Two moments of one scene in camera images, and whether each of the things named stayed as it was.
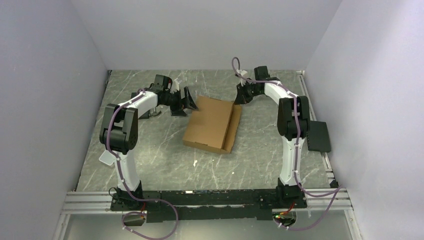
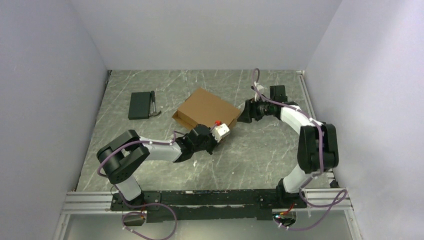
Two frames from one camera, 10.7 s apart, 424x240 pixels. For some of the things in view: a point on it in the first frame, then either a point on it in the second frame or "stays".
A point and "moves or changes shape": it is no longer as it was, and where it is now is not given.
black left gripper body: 174,99 → 208,145
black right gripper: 241,98 → 250,112
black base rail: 174,206 stays
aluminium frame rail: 87,202 stays
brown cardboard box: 213,127 moves or changes shape
